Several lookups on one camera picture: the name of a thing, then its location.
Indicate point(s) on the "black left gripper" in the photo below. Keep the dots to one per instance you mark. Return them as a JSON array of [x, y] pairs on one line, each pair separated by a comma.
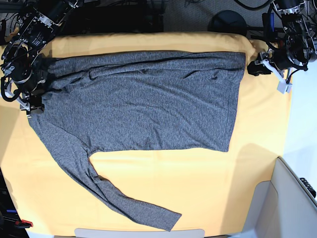
[[264, 65]]

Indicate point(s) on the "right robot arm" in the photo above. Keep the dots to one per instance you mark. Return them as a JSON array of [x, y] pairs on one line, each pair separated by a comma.
[[41, 21]]

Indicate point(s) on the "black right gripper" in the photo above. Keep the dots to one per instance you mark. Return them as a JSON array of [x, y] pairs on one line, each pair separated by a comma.
[[29, 103]]

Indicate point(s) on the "white storage bin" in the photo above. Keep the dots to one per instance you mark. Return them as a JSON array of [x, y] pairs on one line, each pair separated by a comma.
[[281, 208]]

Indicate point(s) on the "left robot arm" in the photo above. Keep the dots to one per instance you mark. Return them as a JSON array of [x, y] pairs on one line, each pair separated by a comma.
[[293, 51]]

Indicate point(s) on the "grey long-sleeve T-shirt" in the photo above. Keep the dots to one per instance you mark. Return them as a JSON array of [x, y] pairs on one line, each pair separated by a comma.
[[165, 100]]

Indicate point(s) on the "red black clamp left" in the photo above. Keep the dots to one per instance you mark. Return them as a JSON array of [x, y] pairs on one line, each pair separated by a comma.
[[22, 224]]

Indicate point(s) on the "black remote control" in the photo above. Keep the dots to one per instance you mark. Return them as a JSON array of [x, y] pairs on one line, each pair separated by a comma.
[[309, 187]]

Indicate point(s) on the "black round chair base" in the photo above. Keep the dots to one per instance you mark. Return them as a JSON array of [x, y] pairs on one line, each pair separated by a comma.
[[228, 21]]

